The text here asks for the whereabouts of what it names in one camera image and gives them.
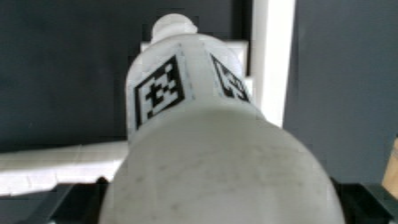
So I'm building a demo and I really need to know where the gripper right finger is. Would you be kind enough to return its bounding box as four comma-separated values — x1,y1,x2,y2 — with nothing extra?
332,179,398,224

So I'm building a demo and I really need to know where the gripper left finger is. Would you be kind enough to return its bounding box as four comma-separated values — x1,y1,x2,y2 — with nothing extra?
20,177,108,224

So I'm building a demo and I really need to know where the white lamp bulb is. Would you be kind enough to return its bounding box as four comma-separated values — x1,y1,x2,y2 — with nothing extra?
100,14,345,224

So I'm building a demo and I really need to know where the white lamp base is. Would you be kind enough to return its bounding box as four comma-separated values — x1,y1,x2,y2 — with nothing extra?
226,40,252,88

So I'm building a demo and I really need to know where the white right fence bar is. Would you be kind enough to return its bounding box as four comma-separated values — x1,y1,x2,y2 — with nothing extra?
251,0,297,127

